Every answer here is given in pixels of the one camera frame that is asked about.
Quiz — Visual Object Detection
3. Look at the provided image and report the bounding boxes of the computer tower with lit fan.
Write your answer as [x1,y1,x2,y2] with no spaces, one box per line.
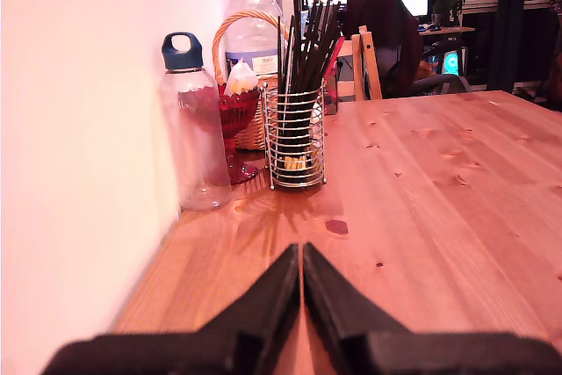
[432,47,466,77]

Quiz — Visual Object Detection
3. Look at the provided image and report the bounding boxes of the red handled utensil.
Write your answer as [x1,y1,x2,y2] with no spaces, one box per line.
[322,35,347,82]

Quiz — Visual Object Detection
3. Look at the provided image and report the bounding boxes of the red glass goblet bowl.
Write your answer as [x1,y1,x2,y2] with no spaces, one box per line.
[218,83,261,186]

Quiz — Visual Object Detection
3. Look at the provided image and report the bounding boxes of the dark red jacket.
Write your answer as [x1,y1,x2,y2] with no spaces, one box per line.
[344,0,425,97]

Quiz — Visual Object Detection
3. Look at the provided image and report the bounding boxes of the wooden desk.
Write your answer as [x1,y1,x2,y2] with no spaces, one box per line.
[419,25,476,76]

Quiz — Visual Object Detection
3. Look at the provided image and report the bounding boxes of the wooden chair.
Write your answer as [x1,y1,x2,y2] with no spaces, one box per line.
[335,25,383,102]

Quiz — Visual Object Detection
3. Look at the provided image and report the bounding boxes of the dark curtain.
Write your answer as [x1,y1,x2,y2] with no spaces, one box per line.
[487,0,536,94]

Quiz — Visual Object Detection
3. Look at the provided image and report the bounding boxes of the wicker basket with handle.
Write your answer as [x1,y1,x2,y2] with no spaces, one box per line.
[211,9,293,152]

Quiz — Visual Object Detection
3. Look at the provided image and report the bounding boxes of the black chopstick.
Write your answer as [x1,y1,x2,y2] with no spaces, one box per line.
[285,14,298,86]
[314,2,343,83]

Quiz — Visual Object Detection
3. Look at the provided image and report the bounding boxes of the white paper packet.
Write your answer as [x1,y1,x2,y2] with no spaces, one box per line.
[224,58,259,96]

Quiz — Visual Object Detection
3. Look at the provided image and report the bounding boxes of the metal wire utensil rack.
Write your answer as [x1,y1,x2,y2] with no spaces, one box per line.
[259,78,328,191]

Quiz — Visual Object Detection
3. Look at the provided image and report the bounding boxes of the clear bottle with blue cap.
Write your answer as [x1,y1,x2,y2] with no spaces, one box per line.
[158,31,233,212]

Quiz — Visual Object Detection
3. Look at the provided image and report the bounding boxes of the grey office chair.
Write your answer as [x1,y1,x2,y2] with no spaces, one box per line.
[377,45,473,99]

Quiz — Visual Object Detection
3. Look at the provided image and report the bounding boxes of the large clear water bottle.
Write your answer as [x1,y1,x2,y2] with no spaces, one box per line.
[223,0,285,77]

